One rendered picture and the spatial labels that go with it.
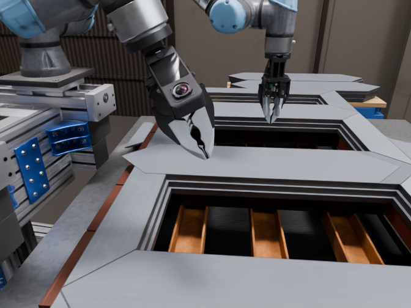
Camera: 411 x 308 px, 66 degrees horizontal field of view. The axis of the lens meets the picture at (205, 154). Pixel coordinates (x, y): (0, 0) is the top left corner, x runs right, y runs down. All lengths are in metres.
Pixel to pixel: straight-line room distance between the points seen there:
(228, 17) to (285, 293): 0.57
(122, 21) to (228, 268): 0.40
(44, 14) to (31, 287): 0.59
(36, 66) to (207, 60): 2.56
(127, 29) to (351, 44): 3.15
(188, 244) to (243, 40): 2.79
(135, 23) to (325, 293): 0.46
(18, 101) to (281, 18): 0.85
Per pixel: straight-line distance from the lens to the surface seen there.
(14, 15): 0.49
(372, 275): 0.59
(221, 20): 0.78
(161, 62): 0.45
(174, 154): 0.88
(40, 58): 1.12
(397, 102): 3.58
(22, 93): 1.19
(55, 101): 1.12
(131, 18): 0.45
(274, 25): 0.90
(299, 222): 1.18
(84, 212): 1.03
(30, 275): 0.88
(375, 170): 0.91
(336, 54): 3.49
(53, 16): 0.48
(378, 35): 3.55
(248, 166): 0.83
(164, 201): 0.75
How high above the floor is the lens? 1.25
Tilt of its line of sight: 26 degrees down
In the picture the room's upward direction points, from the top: straight up
